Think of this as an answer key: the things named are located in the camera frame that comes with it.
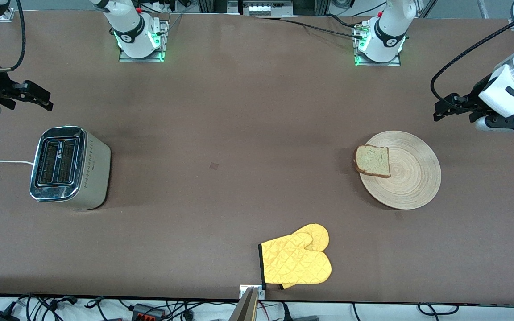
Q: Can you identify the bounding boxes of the round wooden plate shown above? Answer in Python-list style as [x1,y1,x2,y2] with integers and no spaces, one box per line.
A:
[358,130,442,210]

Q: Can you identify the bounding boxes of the bread slice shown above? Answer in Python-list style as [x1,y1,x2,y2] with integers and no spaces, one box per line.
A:
[354,144,391,179]

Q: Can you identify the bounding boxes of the silver two-slot toaster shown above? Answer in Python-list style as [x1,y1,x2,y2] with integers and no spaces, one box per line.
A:
[29,126,112,210]

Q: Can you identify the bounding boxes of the yellow quilted oven mitt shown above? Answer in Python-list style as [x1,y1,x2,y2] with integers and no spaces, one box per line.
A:
[258,223,332,290]

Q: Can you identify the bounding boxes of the white power strip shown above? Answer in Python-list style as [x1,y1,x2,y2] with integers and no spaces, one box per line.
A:
[238,0,294,17]

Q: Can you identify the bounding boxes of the black orange connector box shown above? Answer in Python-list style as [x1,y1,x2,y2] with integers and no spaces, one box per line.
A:
[131,303,167,321]

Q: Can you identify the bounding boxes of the wooden board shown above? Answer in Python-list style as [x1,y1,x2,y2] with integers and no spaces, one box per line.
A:
[229,287,259,321]

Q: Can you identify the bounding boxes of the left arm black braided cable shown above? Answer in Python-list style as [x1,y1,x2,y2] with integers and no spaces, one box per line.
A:
[430,7,514,117]

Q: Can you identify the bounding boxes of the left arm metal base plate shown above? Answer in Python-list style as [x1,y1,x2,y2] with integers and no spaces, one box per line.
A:
[353,21,403,67]

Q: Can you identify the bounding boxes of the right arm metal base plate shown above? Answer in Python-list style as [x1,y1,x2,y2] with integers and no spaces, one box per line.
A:
[118,18,169,63]

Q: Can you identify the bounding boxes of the thick black table cable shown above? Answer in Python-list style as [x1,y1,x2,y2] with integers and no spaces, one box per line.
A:
[326,13,358,29]

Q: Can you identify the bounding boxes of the thin black table cable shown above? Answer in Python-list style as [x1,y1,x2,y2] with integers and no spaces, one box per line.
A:
[257,17,365,39]

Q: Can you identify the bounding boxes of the black looped floor cable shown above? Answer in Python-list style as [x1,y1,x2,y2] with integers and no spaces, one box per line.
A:
[418,303,459,317]

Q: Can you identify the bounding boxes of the small metal edge bracket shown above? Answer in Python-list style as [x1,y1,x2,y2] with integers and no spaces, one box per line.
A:
[239,284,266,300]

